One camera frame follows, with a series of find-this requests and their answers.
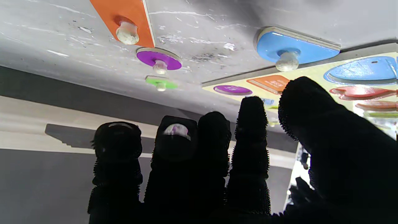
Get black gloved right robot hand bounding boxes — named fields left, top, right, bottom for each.
left=89, top=76, right=398, bottom=224

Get wooden shape puzzle board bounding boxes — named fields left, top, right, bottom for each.
left=201, top=42, right=398, bottom=140

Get blue dome puzzle piece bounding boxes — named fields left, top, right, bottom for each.
left=256, top=26, right=341, bottom=72

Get orange rectangle puzzle piece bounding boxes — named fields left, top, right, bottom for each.
left=90, top=0, right=155, bottom=48

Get green round puzzle piece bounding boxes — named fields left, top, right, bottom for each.
left=145, top=76, right=178, bottom=92

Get purple circle puzzle piece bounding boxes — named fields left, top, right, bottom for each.
left=136, top=47, right=182, bottom=75

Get long wooden shelf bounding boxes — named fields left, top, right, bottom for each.
left=0, top=95, right=299, bottom=168

